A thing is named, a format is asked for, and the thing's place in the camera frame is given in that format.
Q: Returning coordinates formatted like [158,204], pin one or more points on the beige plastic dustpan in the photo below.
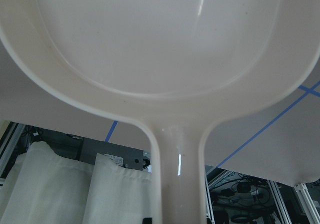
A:
[174,68]

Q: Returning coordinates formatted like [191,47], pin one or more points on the white cloth cover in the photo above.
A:
[43,187]

